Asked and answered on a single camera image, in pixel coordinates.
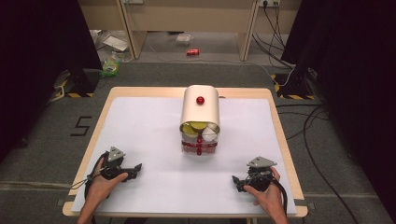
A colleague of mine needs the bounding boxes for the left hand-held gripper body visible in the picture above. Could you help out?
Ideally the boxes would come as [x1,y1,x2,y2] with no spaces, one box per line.
[98,146,126,181]

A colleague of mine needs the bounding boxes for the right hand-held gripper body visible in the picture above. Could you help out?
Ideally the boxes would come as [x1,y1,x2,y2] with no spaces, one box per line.
[244,156,278,192]

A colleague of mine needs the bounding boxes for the clear drawer with red knob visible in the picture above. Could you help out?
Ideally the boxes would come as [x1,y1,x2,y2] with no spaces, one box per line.
[179,121,221,157]

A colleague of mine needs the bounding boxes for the white box with red knob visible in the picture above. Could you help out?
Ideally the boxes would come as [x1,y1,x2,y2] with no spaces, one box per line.
[179,84,221,134]

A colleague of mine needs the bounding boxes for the person's right hand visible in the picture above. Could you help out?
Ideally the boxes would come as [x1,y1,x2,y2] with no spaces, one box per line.
[243,166,286,217]

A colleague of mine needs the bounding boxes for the person's left hand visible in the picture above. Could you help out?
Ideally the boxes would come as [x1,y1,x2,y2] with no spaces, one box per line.
[84,159,129,208]

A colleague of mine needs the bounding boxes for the white table mat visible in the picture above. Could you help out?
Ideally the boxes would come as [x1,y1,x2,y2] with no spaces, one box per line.
[71,96,298,217]

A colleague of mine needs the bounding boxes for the wooden table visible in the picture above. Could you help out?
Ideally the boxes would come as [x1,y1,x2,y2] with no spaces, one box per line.
[62,86,309,218]

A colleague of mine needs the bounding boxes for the black stand base striped tape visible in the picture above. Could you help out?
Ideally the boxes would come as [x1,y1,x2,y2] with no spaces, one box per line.
[50,68,101,99]
[270,72,318,101]

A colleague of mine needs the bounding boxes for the green plastic bag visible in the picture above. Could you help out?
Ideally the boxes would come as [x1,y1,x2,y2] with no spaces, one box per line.
[99,56,122,78]

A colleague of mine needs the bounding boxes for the white plastic sheet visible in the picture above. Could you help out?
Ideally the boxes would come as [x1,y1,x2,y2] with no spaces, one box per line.
[102,34,130,52]

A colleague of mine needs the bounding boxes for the black curtain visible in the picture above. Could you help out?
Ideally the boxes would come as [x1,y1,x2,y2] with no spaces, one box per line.
[280,0,396,214]
[0,0,104,163]

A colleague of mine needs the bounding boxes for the clear plastic package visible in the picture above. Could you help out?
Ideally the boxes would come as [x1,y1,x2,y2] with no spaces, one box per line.
[175,33,193,45]

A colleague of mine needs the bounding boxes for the beige desk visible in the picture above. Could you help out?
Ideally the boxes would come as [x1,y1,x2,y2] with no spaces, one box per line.
[77,0,304,63]

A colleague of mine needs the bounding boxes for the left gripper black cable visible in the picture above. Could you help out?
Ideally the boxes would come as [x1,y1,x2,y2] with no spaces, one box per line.
[69,151,110,200]

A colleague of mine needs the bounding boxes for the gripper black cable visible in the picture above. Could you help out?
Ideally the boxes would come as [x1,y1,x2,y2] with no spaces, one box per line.
[271,177,290,218]
[69,151,110,200]

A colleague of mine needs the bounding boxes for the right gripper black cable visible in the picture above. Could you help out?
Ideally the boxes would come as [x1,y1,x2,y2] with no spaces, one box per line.
[271,177,290,218]

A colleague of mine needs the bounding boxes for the black floor cable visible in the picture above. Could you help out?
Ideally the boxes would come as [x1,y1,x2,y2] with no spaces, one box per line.
[275,103,363,224]

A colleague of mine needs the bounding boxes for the black cables from socket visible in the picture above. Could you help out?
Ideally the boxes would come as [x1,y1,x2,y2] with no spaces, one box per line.
[251,2,296,70]

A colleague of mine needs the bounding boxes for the white wall socket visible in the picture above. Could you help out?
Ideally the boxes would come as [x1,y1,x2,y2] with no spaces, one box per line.
[258,0,281,8]

